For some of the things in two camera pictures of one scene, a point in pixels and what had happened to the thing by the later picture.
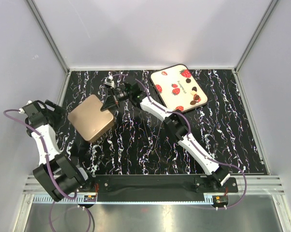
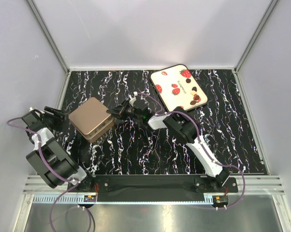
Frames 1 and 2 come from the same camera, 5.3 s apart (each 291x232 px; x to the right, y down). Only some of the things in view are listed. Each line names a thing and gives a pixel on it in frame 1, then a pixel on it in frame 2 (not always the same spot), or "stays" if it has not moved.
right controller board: x=220 y=200 stays
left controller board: x=90 y=198 stays
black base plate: x=157 y=188 stays
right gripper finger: x=110 y=100 → x=118 y=111
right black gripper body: x=122 y=95 → x=130 y=112
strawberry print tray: x=178 y=88 stays
